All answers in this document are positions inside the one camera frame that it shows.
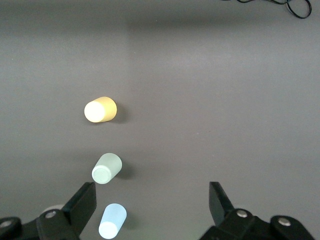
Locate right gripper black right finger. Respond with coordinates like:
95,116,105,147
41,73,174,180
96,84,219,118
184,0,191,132
199,181,272,240

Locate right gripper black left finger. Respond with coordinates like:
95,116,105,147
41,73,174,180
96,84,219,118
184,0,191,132
36,182,97,240

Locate pale green plastic cup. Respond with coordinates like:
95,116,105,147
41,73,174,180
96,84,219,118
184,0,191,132
91,152,123,185

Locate yellow plastic cup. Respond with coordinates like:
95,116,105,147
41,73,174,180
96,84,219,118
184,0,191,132
83,96,118,124

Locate light blue plastic cup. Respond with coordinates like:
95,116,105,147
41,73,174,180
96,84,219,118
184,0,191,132
98,203,128,240

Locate dark grey table mat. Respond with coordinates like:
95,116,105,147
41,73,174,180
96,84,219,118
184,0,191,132
0,0,320,240

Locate loose coiled black cable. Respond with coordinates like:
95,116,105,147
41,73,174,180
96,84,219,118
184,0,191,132
221,0,313,20

